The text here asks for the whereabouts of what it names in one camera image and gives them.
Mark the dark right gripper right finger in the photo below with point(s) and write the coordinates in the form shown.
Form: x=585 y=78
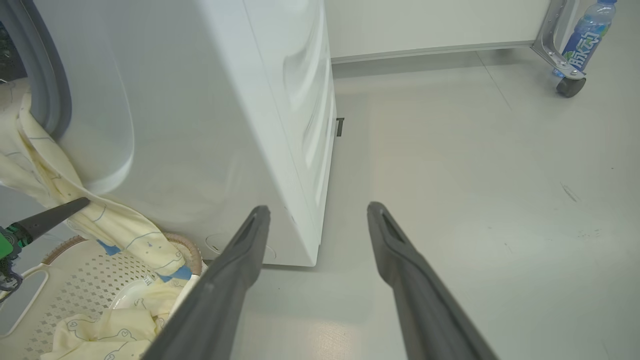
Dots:
x=425 y=310

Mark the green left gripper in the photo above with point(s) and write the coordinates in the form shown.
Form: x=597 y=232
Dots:
x=5 y=245

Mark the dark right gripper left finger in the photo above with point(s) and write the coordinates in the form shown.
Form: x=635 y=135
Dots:
x=220 y=305

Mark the cream printed garment blue trim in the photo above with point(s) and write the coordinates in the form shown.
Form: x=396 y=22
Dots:
x=110 y=335
x=115 y=225

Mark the white front-load washing machine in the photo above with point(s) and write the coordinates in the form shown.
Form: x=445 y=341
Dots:
x=200 y=125

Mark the cream perforated laundry basket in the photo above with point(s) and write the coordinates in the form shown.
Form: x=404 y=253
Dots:
x=80 y=290

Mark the blue label water bottle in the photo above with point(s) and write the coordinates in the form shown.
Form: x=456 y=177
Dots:
x=585 y=40

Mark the metal cart frame with caster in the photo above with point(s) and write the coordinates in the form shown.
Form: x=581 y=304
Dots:
x=547 y=40

